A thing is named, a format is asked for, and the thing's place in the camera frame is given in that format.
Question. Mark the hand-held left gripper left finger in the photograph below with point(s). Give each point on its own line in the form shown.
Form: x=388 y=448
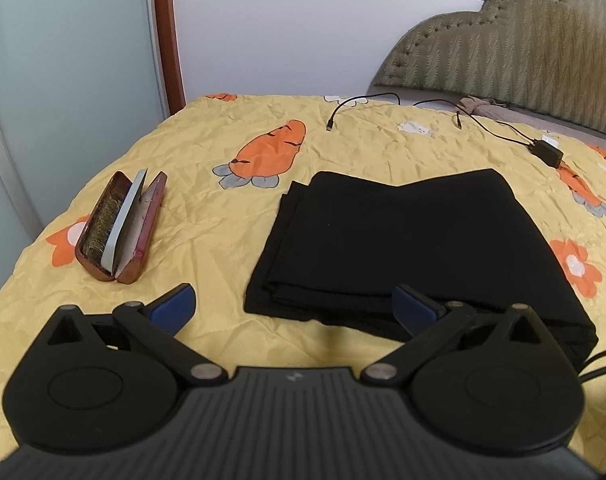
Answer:
x=175 y=308

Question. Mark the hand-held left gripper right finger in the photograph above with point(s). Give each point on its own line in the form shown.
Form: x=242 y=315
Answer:
x=410 y=311

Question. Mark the black pants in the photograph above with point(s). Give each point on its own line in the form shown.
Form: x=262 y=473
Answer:
x=408 y=240

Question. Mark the white card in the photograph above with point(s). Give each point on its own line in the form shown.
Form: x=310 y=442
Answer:
x=125 y=220

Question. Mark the brown glasses case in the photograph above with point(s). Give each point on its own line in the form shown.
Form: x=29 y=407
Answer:
x=95 y=240

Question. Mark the yellow carrot print blanket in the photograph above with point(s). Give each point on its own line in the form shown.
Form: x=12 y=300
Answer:
x=208 y=160

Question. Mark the black charger adapter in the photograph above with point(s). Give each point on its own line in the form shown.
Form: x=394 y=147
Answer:
x=547 y=154

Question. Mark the pink cloth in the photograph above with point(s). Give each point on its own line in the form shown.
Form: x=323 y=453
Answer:
x=478 y=102

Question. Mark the grey blue bed sheet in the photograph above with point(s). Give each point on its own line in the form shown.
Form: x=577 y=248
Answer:
x=573 y=127

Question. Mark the frosted glass wardrobe door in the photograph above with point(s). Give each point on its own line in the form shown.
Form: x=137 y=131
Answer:
x=68 y=85

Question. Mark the olive upholstered headboard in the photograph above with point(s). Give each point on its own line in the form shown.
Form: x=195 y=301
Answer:
x=523 y=45

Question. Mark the brown wooden door frame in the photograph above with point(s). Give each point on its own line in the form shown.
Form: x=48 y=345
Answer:
x=170 y=35

